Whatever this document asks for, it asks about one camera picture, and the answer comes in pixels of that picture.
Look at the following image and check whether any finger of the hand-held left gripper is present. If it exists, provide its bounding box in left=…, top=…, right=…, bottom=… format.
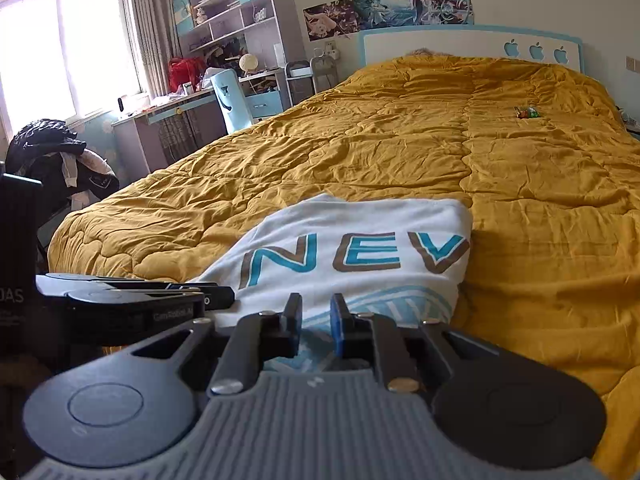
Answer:
left=170, top=282, right=236, bottom=312

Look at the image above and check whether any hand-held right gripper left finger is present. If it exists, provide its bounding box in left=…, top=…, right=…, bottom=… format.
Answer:
left=127, top=292, right=305, bottom=397

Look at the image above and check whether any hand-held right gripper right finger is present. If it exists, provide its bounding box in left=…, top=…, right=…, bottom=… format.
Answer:
left=330, top=292, right=506, bottom=394

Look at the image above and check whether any white printed t-shirt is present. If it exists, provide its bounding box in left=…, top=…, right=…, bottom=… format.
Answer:
left=192, top=193, right=474, bottom=373

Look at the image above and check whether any pile of dark clothes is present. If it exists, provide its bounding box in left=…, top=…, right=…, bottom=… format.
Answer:
left=7, top=118, right=121, bottom=213

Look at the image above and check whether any checked desk curtain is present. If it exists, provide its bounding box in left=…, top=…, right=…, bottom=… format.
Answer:
left=158, top=109, right=202, bottom=162

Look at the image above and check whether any grey and blue desk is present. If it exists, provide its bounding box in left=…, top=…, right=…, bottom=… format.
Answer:
left=110, top=87, right=229, bottom=174

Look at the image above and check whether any blue drawer cabinet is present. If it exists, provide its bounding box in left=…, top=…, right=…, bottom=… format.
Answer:
left=240, top=88, right=281, bottom=122

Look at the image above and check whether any light blue desk chair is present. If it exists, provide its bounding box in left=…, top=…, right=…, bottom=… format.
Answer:
left=209, top=67, right=256, bottom=134

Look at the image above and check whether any window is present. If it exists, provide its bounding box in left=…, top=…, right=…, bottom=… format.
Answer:
left=0, top=0, right=144, bottom=132

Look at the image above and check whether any red bag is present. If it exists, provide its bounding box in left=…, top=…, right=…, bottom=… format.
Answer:
left=167, top=56, right=209, bottom=94

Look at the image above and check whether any mustard yellow quilt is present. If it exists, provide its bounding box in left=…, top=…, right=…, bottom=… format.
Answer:
left=47, top=55, right=640, bottom=480

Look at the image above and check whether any grey metal rack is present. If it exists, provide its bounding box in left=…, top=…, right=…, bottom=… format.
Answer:
left=310, top=54, right=340, bottom=94

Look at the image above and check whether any patterned window curtain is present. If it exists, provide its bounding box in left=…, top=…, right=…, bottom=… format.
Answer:
left=124, top=0, right=174, bottom=99

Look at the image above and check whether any grey and blue bookshelf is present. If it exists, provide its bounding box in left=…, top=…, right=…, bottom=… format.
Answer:
left=172, top=0, right=289, bottom=72

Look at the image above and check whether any white and blue headboard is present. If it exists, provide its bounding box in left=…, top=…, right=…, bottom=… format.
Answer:
left=359, top=25, right=584, bottom=77

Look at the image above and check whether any anime wall poster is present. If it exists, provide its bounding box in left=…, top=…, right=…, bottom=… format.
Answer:
left=303, top=1, right=362, bottom=42
left=407, top=0, right=474, bottom=26
left=355, top=0, right=417, bottom=31

